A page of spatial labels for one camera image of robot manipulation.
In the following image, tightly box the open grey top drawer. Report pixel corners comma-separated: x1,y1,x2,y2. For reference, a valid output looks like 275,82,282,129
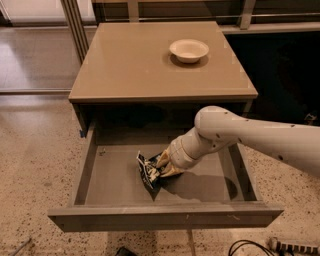
48,123,283,232

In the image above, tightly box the grey cabinet with glossy top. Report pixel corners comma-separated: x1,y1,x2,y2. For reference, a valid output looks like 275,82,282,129
69,22,257,131

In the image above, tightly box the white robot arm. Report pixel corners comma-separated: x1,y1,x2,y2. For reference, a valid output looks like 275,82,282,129
157,106,320,177

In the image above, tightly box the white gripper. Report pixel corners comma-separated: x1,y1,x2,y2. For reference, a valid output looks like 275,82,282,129
156,135,203,178

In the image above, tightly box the small black floor object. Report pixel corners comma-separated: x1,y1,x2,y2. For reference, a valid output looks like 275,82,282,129
115,247,137,256

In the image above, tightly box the metal rod on floor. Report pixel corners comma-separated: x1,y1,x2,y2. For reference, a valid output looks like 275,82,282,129
8,237,32,256

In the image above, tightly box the black cable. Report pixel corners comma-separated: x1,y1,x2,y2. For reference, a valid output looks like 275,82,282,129
227,239,278,256

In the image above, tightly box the white bowl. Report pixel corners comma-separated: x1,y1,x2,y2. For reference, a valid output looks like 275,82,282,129
169,39,209,64

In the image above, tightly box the white power strip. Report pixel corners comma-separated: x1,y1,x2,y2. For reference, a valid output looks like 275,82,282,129
268,237,320,256

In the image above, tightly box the blue chip bag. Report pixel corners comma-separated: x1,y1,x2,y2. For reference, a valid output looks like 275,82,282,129
137,152,162,191

